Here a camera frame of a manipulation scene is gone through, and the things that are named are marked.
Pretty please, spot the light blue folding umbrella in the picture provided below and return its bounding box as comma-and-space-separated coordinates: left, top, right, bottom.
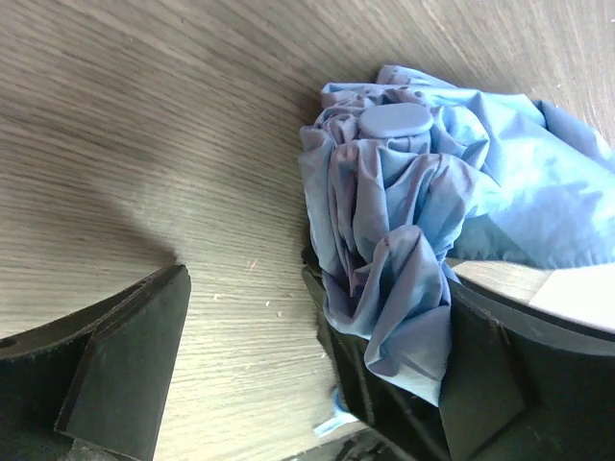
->
297, 64, 615, 438

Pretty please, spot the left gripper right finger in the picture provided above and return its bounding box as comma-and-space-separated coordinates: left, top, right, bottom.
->
439, 279, 614, 460

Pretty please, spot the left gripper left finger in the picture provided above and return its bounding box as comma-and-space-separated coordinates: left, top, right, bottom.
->
1, 265, 191, 460

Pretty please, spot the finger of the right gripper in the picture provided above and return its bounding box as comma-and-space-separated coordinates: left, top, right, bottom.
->
301, 247, 451, 460

